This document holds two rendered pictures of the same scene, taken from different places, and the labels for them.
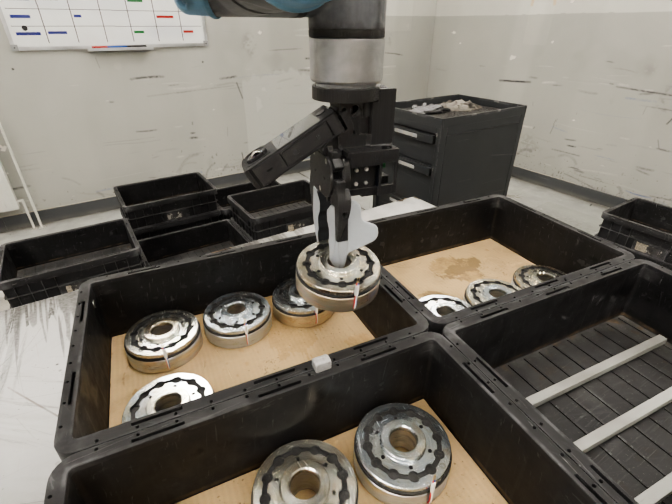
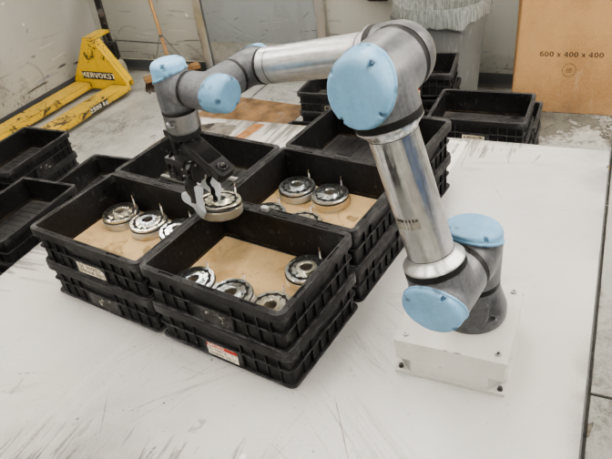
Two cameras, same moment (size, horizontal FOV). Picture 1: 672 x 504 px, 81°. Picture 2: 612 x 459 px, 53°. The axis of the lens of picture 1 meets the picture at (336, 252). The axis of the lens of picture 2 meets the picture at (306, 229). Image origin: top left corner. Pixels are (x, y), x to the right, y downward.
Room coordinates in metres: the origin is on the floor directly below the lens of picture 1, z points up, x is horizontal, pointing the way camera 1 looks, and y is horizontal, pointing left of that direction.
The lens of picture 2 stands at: (0.82, 1.18, 1.75)
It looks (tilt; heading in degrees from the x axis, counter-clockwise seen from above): 35 degrees down; 242
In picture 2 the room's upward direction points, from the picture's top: 9 degrees counter-clockwise
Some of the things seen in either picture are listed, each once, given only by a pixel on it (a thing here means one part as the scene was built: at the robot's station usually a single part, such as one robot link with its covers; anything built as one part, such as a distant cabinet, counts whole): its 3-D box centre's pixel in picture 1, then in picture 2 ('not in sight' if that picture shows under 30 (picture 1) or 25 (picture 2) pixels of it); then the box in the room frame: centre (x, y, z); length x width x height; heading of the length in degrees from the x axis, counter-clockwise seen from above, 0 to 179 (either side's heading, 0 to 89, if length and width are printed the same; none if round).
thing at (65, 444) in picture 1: (243, 309); (246, 253); (0.42, 0.12, 0.92); 0.40 x 0.30 x 0.02; 115
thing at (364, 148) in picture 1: (350, 142); (188, 153); (0.45, -0.02, 1.13); 0.09 x 0.08 x 0.12; 111
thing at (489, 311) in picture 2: not in sight; (470, 291); (0.08, 0.48, 0.85); 0.15 x 0.15 x 0.10
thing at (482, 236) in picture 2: not in sight; (471, 250); (0.09, 0.49, 0.97); 0.13 x 0.12 x 0.14; 23
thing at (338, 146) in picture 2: not in sight; (369, 151); (-0.12, -0.13, 0.87); 0.40 x 0.30 x 0.11; 115
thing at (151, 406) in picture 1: (168, 404); (306, 267); (0.31, 0.20, 0.86); 0.05 x 0.05 x 0.01
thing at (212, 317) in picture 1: (236, 311); (230, 293); (0.49, 0.15, 0.86); 0.10 x 0.10 x 0.01
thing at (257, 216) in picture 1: (285, 242); not in sight; (1.62, 0.24, 0.37); 0.40 x 0.30 x 0.45; 123
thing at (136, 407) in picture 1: (169, 407); (306, 269); (0.31, 0.20, 0.86); 0.10 x 0.10 x 0.01
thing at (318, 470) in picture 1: (304, 485); not in sight; (0.22, 0.03, 0.86); 0.05 x 0.05 x 0.01
